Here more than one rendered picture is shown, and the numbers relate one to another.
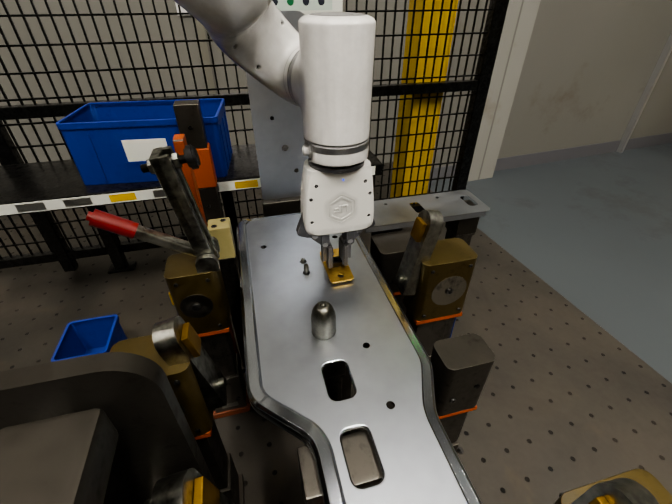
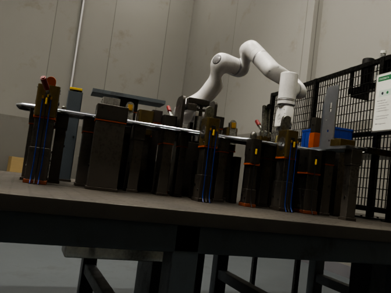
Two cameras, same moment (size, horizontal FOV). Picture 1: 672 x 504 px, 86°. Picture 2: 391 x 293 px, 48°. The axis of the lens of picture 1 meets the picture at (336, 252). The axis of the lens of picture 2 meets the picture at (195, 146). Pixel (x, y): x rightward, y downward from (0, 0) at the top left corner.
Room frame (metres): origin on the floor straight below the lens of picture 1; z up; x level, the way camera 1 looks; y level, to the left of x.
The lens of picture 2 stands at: (-0.03, -2.04, 0.79)
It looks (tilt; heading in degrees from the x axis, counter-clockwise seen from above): 4 degrees up; 88
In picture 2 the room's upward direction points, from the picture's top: 7 degrees clockwise
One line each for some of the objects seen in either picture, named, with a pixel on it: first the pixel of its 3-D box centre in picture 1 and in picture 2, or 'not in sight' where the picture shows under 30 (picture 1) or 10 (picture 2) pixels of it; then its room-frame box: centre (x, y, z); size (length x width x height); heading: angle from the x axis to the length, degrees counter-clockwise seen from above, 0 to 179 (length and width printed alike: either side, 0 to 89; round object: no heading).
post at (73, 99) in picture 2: not in sight; (68, 136); (-0.56, 0.13, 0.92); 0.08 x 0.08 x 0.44; 14
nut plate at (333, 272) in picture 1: (335, 262); not in sight; (0.46, 0.00, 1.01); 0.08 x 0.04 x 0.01; 15
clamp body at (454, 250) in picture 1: (434, 327); (285, 171); (0.45, -0.18, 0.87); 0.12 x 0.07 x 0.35; 104
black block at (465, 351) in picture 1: (452, 410); (252, 173); (0.31, -0.18, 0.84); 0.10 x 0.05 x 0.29; 104
